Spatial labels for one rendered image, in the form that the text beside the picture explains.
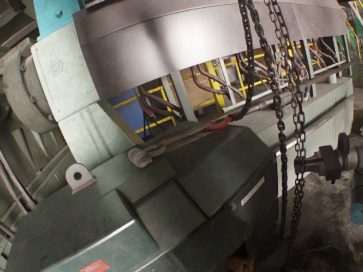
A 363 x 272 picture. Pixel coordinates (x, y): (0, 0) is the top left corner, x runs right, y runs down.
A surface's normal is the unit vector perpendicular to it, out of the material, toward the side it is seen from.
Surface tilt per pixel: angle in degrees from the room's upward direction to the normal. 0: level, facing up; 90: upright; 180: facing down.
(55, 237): 0
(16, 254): 0
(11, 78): 81
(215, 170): 45
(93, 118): 90
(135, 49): 90
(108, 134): 90
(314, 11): 90
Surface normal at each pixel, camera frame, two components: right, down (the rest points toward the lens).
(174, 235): 0.15, -0.54
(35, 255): -0.33, -0.88
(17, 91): 0.29, 0.35
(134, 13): 0.18, 0.07
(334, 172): -0.41, 0.46
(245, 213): 0.55, 0.11
